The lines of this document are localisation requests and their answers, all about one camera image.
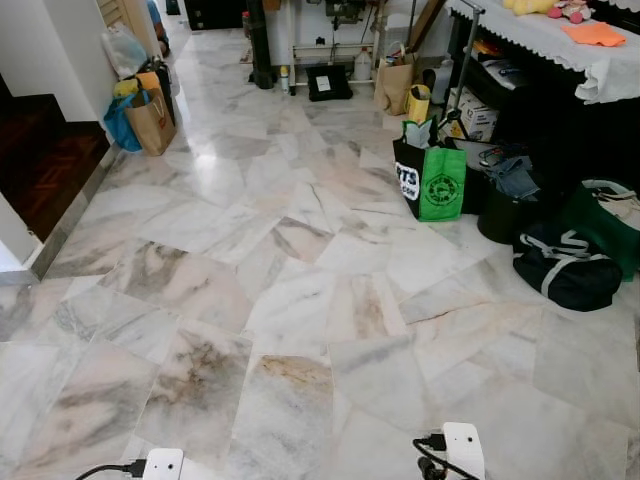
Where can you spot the dark green shopping bag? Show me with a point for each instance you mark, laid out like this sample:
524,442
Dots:
606,225

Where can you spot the black bucket with jeans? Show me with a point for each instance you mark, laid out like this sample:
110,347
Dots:
508,205

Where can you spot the white cardboard box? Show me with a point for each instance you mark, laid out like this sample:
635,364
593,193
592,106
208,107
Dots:
476,116

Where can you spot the white lace tablecloth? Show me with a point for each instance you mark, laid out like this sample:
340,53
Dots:
560,45

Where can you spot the orange folded cloth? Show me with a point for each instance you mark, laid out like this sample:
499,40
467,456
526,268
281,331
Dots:
595,34

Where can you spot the green and black tote bag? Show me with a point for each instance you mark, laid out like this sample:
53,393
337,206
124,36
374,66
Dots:
433,182

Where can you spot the pink plush toy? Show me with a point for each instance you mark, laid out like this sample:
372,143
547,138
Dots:
571,10

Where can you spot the yellow container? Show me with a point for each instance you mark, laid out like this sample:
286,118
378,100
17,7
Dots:
418,103

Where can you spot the yellow plush toy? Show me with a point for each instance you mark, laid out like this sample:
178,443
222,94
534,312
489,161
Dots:
526,5

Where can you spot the tall brown paper bag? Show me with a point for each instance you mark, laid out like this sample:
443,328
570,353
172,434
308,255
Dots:
395,85

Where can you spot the white plastic bottle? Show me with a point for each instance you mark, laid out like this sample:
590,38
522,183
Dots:
363,66

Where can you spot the black upright pole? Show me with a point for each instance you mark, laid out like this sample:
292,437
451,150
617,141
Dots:
260,45

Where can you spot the blue shopping bag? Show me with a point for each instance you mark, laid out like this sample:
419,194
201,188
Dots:
119,124

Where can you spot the clear white plastic bag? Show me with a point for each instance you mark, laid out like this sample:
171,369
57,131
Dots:
125,50

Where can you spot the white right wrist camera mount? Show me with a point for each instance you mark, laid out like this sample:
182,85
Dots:
464,448

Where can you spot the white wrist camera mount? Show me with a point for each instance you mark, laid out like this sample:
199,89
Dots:
163,464
464,448

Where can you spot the white metal table frame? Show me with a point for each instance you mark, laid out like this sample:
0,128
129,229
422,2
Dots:
330,47

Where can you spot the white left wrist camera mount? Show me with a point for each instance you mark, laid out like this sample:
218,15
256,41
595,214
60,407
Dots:
163,464

